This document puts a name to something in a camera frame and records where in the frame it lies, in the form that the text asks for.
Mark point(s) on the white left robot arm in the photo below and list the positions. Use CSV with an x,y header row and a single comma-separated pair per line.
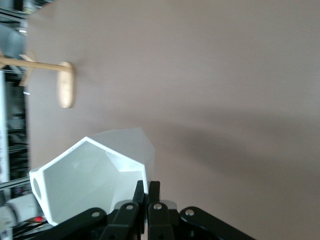
x,y
20,206

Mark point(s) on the wooden cup rack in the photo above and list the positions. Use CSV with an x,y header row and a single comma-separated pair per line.
x,y
65,85

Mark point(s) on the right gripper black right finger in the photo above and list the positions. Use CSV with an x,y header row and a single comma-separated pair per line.
x,y
160,217

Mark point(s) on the brown table cover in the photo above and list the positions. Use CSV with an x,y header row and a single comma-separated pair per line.
x,y
200,75

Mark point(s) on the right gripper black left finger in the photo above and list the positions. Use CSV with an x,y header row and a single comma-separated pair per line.
x,y
125,215

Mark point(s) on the white frame beam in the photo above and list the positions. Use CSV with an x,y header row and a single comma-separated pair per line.
x,y
2,125

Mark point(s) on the white faceted cup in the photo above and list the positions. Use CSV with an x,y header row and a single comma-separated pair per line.
x,y
75,180

